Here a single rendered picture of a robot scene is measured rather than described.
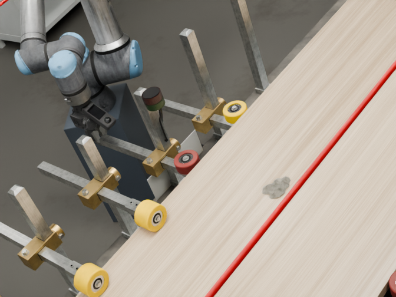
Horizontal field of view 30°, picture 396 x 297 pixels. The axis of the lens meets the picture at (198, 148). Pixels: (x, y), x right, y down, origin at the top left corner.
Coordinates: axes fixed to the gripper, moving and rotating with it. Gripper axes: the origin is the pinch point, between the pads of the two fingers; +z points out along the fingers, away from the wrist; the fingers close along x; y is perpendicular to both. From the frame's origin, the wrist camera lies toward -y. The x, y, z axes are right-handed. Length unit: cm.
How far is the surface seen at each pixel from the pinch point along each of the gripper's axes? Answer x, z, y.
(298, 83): -43, -9, -55
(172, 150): -4.8, -3.6, -30.3
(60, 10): -133, 74, 211
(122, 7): -163, 86, 186
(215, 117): -25.0, -1.6, -32.0
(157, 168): 3.4, -3.1, -30.3
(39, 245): 50, -15, -29
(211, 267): 30, -9, -76
